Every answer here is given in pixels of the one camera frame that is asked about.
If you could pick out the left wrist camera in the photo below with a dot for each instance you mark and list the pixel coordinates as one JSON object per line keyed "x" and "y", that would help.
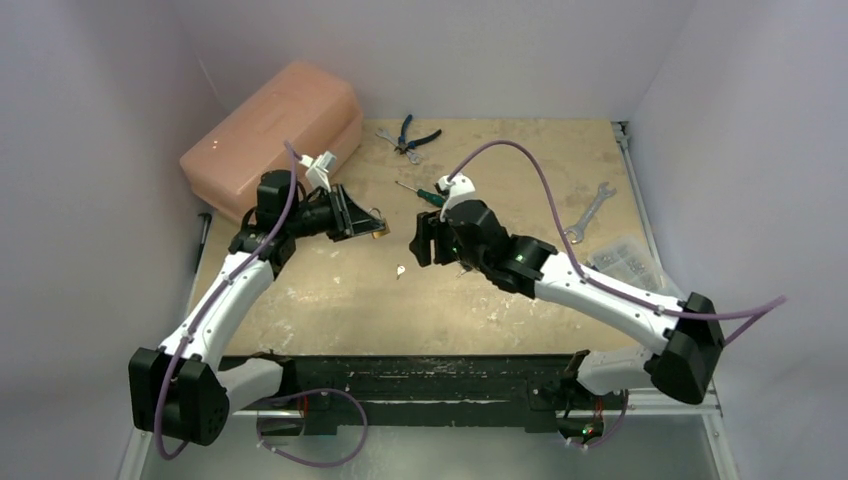
{"x": 317, "y": 170}

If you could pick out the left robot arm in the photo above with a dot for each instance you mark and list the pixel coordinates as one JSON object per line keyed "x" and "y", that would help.
{"x": 179, "y": 393}

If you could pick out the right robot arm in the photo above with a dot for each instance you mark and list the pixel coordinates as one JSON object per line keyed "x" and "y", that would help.
{"x": 676, "y": 353}

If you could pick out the pink plastic toolbox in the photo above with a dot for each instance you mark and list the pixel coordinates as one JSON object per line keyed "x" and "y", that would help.
{"x": 312, "y": 109}

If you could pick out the green handled screwdriver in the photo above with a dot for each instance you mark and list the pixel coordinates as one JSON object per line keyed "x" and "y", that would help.
{"x": 431, "y": 198}

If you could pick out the small silver wrench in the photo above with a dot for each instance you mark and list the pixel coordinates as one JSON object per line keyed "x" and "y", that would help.
{"x": 413, "y": 157}

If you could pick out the aluminium frame rail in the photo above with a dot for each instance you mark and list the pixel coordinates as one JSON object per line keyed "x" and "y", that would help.
{"x": 654, "y": 403}

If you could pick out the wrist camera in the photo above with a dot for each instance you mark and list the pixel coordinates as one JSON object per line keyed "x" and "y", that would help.
{"x": 317, "y": 170}
{"x": 454, "y": 190}

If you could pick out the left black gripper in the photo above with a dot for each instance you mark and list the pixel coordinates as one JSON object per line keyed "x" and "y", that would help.
{"x": 348, "y": 219}

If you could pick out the clear plastic screw box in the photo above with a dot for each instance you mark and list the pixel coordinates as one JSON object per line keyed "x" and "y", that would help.
{"x": 629, "y": 261}

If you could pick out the large silver wrench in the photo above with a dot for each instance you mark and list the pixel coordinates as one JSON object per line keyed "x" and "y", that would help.
{"x": 576, "y": 232}

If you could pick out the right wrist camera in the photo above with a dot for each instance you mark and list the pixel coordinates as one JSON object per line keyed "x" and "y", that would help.
{"x": 454, "y": 190}

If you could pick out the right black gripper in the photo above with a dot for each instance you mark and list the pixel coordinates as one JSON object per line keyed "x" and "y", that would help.
{"x": 433, "y": 237}

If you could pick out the brass padlock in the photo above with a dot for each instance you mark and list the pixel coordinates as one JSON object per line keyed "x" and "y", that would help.
{"x": 381, "y": 228}

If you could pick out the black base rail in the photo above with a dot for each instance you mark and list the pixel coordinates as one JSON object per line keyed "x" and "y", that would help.
{"x": 490, "y": 391}

